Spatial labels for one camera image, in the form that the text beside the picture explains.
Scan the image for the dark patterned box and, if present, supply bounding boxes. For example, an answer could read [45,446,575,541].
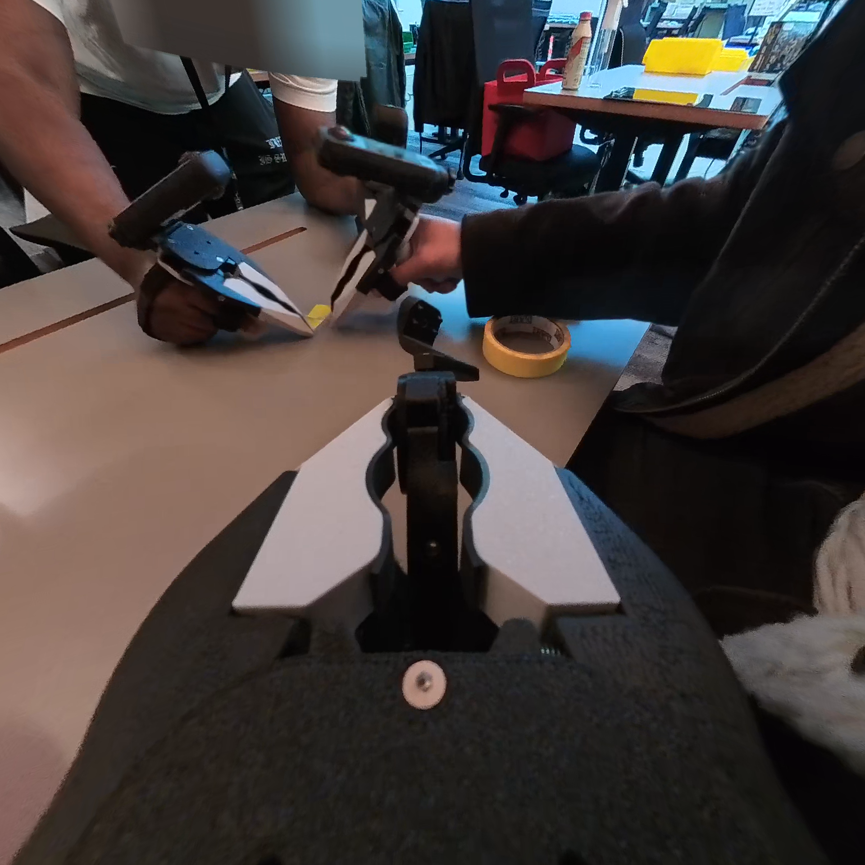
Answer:
[749,20,812,75]

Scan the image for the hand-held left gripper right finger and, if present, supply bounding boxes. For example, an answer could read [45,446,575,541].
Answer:
[454,395,624,636]

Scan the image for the yellow masking tape roll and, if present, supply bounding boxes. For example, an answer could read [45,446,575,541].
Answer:
[482,314,573,379]

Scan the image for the person's right forearm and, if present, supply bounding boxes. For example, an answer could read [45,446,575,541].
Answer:
[461,169,778,327]

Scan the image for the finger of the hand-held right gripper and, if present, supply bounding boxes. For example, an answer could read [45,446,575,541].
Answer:
[330,226,374,308]
[334,243,400,322]

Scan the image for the black plastic bracket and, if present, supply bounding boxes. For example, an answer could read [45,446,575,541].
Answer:
[395,370,467,609]

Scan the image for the person's right hand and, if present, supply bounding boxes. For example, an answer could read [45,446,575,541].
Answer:
[388,216,467,295]

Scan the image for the black office chair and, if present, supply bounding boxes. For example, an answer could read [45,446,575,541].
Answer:
[466,101,602,204]
[414,0,487,159]

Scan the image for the wooden table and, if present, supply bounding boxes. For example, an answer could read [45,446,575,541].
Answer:
[524,64,785,190]

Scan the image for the red bag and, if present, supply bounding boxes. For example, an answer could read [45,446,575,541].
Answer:
[483,59,575,162]

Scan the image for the black curved plastic part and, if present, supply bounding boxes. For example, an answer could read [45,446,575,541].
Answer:
[397,296,481,382]

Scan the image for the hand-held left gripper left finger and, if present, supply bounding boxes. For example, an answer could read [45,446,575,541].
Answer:
[232,397,406,636]

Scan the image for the black tray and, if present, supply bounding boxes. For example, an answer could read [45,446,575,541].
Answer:
[601,86,716,110]

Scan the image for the yellow plastic bin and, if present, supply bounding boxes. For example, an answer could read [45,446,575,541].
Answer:
[642,37,752,75]

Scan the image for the another person's forearm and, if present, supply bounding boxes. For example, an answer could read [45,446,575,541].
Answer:
[270,91,369,219]
[0,0,146,285]

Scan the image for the grey desk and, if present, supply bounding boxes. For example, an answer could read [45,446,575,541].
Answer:
[0,192,653,865]

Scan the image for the clear drinking glass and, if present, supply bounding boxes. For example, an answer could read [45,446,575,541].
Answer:
[593,7,626,87]

